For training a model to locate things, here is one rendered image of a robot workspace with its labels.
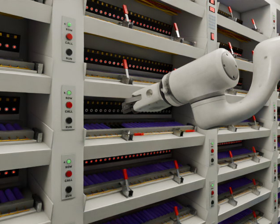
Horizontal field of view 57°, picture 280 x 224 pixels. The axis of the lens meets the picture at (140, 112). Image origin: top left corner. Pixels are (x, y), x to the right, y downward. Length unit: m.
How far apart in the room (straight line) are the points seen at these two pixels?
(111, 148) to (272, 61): 0.51
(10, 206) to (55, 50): 0.43
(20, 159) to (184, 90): 0.43
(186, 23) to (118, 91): 0.61
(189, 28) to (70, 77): 0.72
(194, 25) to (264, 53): 0.73
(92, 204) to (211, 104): 0.49
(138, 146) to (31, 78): 0.41
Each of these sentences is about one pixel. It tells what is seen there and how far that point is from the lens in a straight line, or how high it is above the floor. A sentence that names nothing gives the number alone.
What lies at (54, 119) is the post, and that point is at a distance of 0.73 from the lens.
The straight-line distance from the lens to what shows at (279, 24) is 2.36.
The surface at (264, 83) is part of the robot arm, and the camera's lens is 0.58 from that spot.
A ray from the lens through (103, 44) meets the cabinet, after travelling 1.08.
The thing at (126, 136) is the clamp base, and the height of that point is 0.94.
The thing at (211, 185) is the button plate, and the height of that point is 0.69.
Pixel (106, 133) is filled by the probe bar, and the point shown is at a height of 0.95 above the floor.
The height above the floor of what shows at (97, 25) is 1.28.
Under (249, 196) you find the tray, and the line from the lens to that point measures 1.67.
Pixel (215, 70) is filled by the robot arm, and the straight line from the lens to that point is 0.53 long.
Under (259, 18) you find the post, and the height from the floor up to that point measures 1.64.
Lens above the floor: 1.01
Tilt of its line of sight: 1 degrees up
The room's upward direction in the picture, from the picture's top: straight up
